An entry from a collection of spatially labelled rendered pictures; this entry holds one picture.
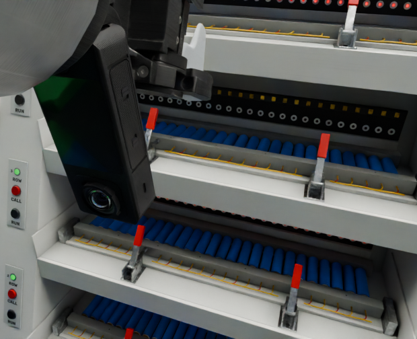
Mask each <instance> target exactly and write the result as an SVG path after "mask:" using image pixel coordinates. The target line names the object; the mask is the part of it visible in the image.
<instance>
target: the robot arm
mask: <svg viewBox="0 0 417 339"><path fill-rule="evenodd" d="M189 10H190V0H0V97H4V96H14V95H19V94H21V93H23V92H25V91H27V90H29V89H31V88H32V87H33V88H34V91H35V94H36V97H37V99H38V102H39V104H40V107H41V109H42V113H43V115H44V117H45V120H46V123H47V125H48V128H49V131H50V133H51V136H52V139H53V141H54V144H55V146H56V149H57V151H58V154H59V157H60V159H61V162H62V164H63V167H64V169H65V172H66V175H67V177H68V180H69V183H70V185H71V188H72V191H73V193H74V195H75V199H76V201H77V204H78V206H79V209H80V210H81V211H83V212H84V213H89V214H93V215H97V216H99V217H103V218H107V219H114V220H117V221H122V222H125V223H130V224H133V225H136V224H137V223H138V222H139V220H140V219H141V217H142V216H143V214H144V213H145V211H146V210H147V209H148V208H149V206H150V204H151V203H152V202H153V200H154V199H155V197H156V195H155V189H154V184H153V178H152V173H151V166H150V163H149V156H148V152H147V145H146V141H145V134H144V130H143V123H142V119H141V112H140V108H139V101H138V97H137V94H138V93H140V94H146V95H151V96H160V97H166V98H173V99H177V100H183V99H184V100H187V101H208V100H210V99H211V94H212V88H213V78H212V76H211V75H210V74H209V73H207V72H205V71H203V68H204V51H205V42H206V32H205V28H204V26H203V25H202V24H198V25H197V27H196V30H195V32H194V35H193V37H192V41H191V43H190V44H188V43H186V42H184V36H185V35H186V30H187V25H188V15H189Z"/></svg>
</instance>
